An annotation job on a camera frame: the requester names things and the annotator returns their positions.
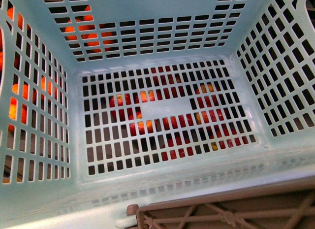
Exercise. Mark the light blue plastic basket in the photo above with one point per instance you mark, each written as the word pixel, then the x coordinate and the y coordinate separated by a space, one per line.
pixel 108 103

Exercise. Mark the brown basket handle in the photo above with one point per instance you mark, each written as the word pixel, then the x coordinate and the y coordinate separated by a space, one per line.
pixel 284 205

